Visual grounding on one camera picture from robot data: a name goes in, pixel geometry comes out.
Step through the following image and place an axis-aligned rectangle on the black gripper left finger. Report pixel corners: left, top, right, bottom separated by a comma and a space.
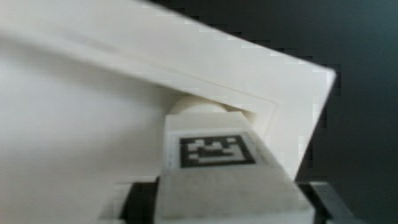
95, 178, 161, 224

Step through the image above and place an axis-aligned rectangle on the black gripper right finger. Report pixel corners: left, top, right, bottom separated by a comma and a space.
296, 181, 367, 224

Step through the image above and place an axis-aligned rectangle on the white table leg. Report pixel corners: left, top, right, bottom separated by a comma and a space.
154, 96, 314, 224

